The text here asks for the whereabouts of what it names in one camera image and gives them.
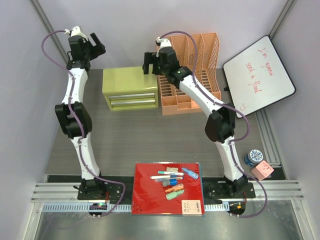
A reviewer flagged green metal drawer cabinet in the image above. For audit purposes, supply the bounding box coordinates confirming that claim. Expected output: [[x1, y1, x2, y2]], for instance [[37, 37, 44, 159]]
[[102, 66, 159, 112]]

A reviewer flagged green highlighter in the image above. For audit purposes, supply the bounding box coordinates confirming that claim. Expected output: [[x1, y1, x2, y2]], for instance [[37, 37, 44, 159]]
[[166, 189, 185, 200]]

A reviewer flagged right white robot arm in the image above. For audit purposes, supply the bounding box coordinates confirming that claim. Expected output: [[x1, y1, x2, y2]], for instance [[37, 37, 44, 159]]
[[142, 47, 248, 198]]

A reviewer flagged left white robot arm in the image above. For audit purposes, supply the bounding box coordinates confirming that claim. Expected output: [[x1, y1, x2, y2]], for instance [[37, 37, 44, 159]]
[[54, 31, 107, 200]]

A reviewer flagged orange plastic file organizer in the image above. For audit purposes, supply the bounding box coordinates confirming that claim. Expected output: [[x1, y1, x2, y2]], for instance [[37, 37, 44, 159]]
[[157, 32, 221, 116]]

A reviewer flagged small white eraser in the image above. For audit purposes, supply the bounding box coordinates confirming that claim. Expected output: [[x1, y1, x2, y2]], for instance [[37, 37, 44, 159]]
[[166, 167, 179, 172]]

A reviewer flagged teal capped white pen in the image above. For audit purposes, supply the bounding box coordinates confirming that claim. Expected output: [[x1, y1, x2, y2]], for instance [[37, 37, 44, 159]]
[[157, 171, 185, 176]]

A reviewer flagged small whiteboard with writing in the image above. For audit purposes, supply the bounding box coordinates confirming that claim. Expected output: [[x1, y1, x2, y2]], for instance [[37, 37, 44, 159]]
[[222, 35, 297, 116]]

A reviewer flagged white marker pen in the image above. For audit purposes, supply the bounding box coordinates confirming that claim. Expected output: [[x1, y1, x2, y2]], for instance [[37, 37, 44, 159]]
[[150, 175, 172, 181]]

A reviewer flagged blue tipped white pen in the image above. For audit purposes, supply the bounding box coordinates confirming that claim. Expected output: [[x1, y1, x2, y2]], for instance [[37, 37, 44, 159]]
[[168, 176, 184, 182]]

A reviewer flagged blue and grey marker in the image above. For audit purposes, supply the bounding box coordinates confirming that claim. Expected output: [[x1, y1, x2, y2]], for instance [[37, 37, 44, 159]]
[[162, 178, 178, 187]]

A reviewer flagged orange highlighter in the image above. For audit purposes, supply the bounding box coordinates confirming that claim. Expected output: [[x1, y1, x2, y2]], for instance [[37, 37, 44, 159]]
[[165, 183, 184, 193]]

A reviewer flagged red A4 folder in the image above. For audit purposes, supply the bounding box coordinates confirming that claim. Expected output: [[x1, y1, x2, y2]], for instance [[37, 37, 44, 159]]
[[131, 162, 205, 217]]

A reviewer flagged blue patterned tape roll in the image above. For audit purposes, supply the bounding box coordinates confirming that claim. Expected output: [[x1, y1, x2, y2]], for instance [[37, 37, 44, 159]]
[[244, 149, 264, 167]]

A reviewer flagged pink cube block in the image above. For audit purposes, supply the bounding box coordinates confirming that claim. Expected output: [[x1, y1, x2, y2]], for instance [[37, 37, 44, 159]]
[[251, 160, 274, 181]]

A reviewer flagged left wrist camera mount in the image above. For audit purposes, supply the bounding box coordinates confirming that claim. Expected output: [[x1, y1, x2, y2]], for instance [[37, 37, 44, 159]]
[[64, 26, 89, 41]]

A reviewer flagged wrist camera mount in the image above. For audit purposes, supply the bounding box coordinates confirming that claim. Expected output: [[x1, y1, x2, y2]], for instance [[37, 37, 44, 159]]
[[155, 37, 172, 57], [64, 26, 89, 41]]

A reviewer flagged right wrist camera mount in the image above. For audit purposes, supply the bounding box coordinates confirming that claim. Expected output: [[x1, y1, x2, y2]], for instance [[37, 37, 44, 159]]
[[155, 37, 172, 57]]

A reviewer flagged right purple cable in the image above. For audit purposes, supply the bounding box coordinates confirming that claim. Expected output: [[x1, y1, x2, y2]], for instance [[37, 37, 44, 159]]
[[159, 31, 269, 218]]

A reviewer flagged purple cable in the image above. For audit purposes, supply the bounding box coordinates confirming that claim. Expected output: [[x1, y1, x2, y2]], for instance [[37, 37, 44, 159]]
[[159, 31, 269, 218], [41, 29, 126, 218]]

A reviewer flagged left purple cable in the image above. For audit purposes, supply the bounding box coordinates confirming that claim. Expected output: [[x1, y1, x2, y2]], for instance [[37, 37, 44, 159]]
[[41, 29, 126, 218]]

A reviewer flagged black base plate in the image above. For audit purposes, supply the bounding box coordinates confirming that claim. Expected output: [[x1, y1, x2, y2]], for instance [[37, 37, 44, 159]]
[[46, 174, 256, 201]]

